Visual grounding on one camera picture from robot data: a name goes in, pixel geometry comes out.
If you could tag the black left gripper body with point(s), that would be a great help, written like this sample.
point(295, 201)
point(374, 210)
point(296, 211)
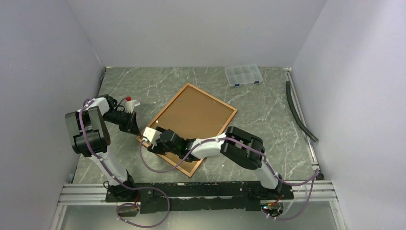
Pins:
point(125, 120)

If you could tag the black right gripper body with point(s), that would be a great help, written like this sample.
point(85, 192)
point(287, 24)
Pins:
point(160, 148)

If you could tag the orange wooden picture frame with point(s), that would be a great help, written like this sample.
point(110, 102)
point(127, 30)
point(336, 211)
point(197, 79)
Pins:
point(149, 127)

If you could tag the brown frame backing board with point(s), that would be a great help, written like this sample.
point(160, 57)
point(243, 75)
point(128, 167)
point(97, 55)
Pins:
point(193, 114)

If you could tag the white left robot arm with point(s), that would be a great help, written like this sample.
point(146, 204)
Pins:
point(89, 136)

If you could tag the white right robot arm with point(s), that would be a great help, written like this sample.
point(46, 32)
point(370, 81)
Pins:
point(241, 147)

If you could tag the clear plastic organizer box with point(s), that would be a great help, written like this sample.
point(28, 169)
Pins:
point(243, 74)

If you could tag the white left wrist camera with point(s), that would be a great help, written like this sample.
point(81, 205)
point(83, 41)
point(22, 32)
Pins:
point(130, 104)

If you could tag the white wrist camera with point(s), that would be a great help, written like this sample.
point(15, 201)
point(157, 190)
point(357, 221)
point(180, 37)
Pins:
point(150, 135)
point(130, 104)

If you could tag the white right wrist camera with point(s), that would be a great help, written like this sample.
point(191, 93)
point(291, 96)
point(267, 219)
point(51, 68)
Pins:
point(150, 135)

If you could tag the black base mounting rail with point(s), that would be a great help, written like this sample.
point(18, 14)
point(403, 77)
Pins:
point(196, 196)

